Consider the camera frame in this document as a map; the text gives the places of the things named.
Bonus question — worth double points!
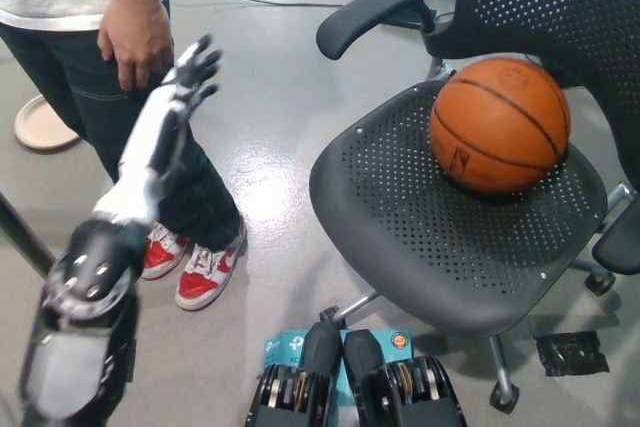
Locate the black tape patch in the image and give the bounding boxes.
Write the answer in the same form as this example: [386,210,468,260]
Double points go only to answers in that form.
[533,330,610,377]

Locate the person grey shirt black trousers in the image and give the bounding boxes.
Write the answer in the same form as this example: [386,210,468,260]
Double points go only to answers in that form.
[0,0,246,253]

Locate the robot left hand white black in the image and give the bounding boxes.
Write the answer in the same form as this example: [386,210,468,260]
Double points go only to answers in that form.
[92,34,224,229]

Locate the beige paper plate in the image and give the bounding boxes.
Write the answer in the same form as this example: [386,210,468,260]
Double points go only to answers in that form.
[13,94,83,151]

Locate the orange Wilson NBA basketball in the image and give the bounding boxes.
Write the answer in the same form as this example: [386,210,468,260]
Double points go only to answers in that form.
[429,57,573,197]

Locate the black metal table leg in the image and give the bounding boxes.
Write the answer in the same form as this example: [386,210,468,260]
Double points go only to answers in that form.
[0,191,57,288]

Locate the red and white sneaker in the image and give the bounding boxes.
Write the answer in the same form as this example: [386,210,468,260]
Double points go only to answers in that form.
[139,221,192,282]
[174,216,249,312]

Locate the person left hand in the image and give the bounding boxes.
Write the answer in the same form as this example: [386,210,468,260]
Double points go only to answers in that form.
[96,0,177,92]

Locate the black perforated office chair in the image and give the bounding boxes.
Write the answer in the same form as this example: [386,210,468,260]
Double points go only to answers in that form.
[308,0,640,416]

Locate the teal TP-Link box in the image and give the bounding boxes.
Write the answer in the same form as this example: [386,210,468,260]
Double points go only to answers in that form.
[262,327,415,427]

